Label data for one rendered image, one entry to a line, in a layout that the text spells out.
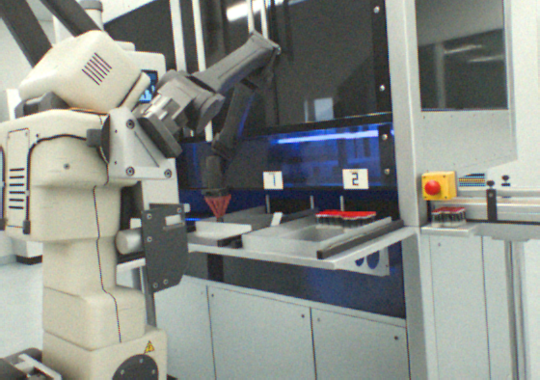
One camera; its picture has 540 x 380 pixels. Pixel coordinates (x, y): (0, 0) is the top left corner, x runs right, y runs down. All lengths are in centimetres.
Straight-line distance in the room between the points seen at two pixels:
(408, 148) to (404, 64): 23
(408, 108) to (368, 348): 75
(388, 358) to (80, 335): 95
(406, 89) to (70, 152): 90
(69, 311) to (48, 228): 18
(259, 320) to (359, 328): 45
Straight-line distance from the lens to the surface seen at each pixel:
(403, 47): 139
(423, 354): 151
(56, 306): 104
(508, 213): 142
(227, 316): 201
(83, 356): 97
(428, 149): 146
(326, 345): 170
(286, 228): 140
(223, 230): 150
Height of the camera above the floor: 115
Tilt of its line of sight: 4 degrees down
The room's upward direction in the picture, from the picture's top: 5 degrees counter-clockwise
